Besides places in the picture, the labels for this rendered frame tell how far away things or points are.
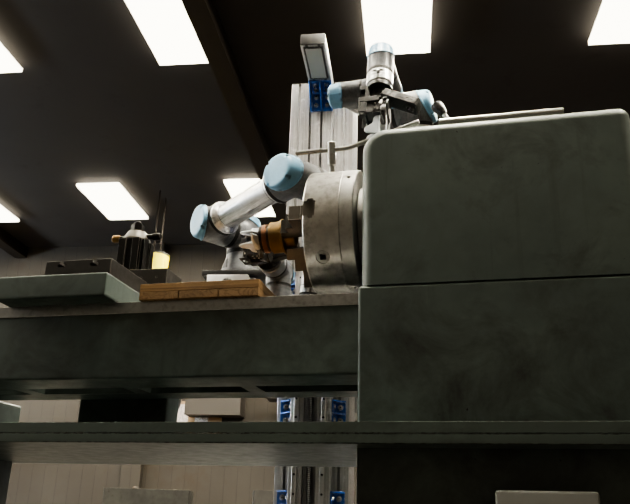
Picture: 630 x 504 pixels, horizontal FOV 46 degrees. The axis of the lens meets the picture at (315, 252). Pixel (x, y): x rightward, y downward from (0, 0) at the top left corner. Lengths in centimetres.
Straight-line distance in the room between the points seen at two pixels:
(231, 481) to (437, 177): 1011
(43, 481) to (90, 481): 75
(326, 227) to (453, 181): 32
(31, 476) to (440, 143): 1136
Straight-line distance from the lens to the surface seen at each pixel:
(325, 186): 183
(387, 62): 217
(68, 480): 1242
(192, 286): 180
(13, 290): 197
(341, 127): 294
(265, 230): 195
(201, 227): 251
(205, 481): 1170
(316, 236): 178
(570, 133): 175
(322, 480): 248
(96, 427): 168
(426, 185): 170
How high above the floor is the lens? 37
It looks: 20 degrees up
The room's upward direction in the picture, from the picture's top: 2 degrees clockwise
